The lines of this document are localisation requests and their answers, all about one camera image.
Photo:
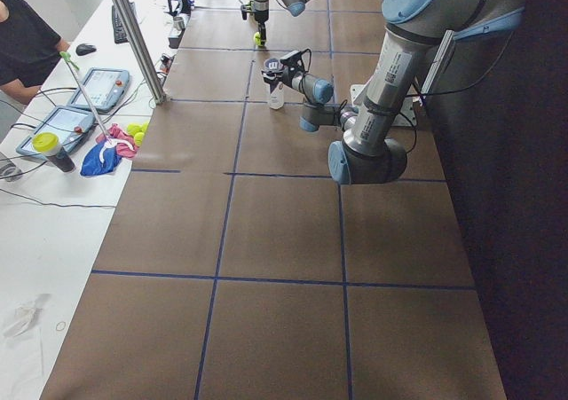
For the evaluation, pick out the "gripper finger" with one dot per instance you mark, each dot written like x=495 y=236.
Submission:
x=262 y=28
x=270 y=77

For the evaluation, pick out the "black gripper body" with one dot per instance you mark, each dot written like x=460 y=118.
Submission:
x=261 y=14
x=284 y=81

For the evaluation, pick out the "clear tennis ball can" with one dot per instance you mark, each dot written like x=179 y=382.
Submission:
x=275 y=94

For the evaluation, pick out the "yellow tennis ball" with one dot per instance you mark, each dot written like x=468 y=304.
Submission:
x=259 y=40

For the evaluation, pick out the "spare tennis ball on desk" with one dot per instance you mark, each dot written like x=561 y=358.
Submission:
x=133 y=129

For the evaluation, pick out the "small metal cup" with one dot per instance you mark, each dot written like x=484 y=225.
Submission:
x=178 y=23

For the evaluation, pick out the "black keyboard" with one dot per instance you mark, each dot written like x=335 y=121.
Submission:
x=119 y=32

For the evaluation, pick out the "pink cloth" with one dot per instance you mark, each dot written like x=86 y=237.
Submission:
x=122 y=142

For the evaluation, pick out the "far teach pendant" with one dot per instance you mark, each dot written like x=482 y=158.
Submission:
x=105 y=87

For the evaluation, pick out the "teach pendant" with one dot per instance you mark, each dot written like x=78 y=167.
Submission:
x=105 y=87
x=69 y=124

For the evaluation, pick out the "black computer mouse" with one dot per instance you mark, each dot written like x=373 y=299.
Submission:
x=83 y=49

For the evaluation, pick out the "blue cloth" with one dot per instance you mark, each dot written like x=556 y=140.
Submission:
x=100 y=161

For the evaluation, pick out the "near teach pendant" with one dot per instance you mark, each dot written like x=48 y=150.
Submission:
x=69 y=124

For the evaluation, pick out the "cup with yellow lid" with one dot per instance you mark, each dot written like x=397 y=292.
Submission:
x=48 y=144

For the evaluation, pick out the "person in black shirt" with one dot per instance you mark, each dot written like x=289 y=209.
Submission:
x=30 y=49

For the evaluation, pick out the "white crumpled tissue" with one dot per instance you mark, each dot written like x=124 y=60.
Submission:
x=22 y=317

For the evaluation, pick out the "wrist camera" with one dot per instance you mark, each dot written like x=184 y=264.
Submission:
x=292 y=59

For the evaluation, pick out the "aluminium frame post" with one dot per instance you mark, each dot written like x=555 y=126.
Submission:
x=138 y=46

